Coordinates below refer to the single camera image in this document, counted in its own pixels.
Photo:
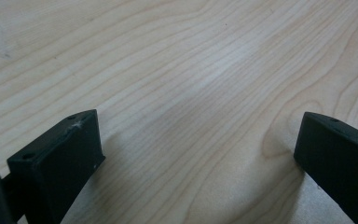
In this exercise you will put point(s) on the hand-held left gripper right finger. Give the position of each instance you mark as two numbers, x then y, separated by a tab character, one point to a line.
338	161

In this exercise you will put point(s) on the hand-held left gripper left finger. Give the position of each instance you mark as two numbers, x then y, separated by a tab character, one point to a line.
54	168

